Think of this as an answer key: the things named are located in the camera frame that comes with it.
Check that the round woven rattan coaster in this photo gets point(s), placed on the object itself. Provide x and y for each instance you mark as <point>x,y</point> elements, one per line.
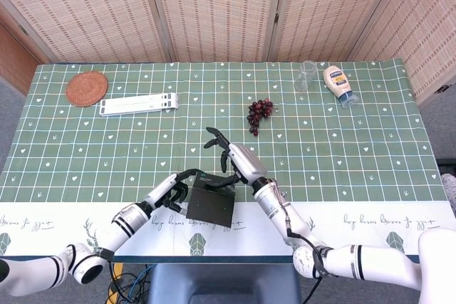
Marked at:
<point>86,89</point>

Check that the black cardboard folding box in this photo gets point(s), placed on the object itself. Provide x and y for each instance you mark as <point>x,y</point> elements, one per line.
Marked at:
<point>212,200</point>

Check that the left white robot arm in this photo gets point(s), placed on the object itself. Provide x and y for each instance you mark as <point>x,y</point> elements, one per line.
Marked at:
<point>89,247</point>

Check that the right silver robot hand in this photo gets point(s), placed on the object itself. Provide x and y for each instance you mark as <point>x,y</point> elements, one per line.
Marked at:
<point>246,163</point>

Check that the bunch of dark red grapes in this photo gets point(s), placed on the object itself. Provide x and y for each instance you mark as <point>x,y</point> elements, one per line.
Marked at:
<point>258,110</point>

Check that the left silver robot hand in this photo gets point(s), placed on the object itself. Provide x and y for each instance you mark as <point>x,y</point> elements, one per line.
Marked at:
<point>167,190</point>

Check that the brown wooden door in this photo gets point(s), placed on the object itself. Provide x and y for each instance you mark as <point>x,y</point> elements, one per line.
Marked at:
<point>14,62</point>

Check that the bamboo folding screen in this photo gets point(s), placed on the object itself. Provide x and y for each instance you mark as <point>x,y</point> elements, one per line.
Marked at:
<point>213,8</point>

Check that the grey textured object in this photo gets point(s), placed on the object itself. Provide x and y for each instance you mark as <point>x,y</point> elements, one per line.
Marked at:
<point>449,190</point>

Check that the green checked deer tablecloth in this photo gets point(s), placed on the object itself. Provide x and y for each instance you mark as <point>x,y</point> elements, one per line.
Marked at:
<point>356,147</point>

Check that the mayonnaise squeeze bottle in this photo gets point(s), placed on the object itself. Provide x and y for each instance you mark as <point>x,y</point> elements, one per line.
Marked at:
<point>336,81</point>

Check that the clear plastic cup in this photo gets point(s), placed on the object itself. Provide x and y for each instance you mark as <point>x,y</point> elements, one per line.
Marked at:
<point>304,78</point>

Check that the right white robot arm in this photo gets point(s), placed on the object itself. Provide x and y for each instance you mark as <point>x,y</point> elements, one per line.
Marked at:
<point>303,229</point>

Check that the white folded laptop stand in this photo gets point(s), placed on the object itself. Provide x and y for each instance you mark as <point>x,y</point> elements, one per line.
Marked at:
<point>139,104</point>

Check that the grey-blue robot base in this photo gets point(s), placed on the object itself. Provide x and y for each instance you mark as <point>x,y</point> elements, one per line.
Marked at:
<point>221,282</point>

